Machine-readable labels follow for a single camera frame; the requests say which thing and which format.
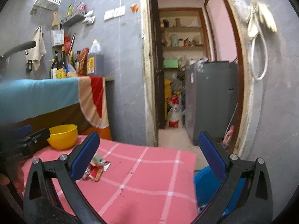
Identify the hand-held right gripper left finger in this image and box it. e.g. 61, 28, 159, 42
23, 131, 101, 224

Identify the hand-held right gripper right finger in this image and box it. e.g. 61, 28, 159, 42
198, 131, 274, 224

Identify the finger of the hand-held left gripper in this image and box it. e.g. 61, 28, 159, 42
12, 124, 33, 138
23, 127, 51, 147

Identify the red white wrapper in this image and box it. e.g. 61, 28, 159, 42
82, 164, 104, 183

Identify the blue plastic bucket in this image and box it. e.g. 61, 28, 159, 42
193, 166, 247, 218

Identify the person's left hand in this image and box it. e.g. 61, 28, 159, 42
0, 165, 25, 193

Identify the yellow bowl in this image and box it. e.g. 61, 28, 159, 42
47, 124, 78, 150

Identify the blue brown striped cloth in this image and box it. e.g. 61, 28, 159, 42
0, 76, 112, 141

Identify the red white sack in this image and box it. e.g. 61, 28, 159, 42
167, 91, 185, 129

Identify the pink checked tablecloth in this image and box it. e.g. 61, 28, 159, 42
21, 134, 197, 224

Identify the grey washing machine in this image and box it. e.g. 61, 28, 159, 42
184, 61, 239, 145

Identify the dark bottle white label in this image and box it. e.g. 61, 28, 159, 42
50, 51, 59, 79

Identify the dark bottle yellow cap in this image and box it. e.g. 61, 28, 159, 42
57, 47, 68, 78

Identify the beige hanging towel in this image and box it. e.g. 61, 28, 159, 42
26, 26, 47, 71

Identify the red snack bag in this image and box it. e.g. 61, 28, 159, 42
78, 48, 90, 76

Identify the large cooking oil bottle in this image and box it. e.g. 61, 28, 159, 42
87, 39, 104, 75

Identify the white utensil holder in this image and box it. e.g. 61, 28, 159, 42
51, 29, 64, 46

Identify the dark brown door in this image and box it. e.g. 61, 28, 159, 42
151, 0, 167, 129

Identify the green box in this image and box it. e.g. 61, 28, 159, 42
164, 59, 179, 69

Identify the white rag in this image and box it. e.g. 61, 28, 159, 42
83, 10, 96, 25

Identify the wooden shelf unit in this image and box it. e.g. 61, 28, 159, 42
159, 7, 209, 61

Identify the cream rubber glove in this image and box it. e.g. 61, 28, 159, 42
259, 2, 278, 32
247, 0, 260, 41

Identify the white hose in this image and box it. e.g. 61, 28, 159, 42
251, 35, 268, 81

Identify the grey wall shelf basket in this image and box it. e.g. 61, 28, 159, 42
62, 10, 88, 27

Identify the white wire basket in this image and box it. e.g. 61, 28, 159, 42
33, 0, 61, 12

